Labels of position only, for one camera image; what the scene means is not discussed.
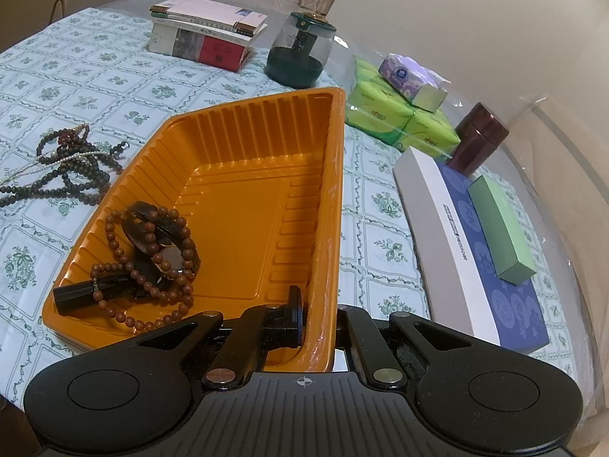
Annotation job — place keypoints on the thin white book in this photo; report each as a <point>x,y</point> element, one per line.
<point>204,26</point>

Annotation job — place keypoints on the long green box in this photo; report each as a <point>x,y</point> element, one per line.
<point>504,233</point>

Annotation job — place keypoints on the bundle of green tissue packs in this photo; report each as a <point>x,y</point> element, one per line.
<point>380,114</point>

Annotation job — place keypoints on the black wrist band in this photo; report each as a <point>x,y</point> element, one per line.
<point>135,234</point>

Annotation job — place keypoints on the white and blue flat box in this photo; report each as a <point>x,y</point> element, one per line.
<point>442,238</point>

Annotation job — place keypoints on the dark brown canister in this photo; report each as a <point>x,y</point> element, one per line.
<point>478,140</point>

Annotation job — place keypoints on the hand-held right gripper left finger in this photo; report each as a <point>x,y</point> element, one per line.
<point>292,319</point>

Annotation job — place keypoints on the pink cover book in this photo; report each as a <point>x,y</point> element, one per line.
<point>200,9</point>

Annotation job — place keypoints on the black cylindrical tube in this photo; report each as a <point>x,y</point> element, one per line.
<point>81,295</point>

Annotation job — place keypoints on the small brown edged book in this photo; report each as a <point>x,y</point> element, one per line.
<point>252,23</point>

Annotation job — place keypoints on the thick white red book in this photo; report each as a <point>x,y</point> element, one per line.
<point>214,50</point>

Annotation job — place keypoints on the orange plastic tray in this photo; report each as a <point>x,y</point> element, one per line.
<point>247,209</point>

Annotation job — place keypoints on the purple tissue pack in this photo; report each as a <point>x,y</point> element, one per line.
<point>404,76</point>

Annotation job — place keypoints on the dark green glass jar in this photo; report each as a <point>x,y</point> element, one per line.
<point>297,57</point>

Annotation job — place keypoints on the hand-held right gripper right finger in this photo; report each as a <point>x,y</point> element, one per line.
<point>357,331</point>

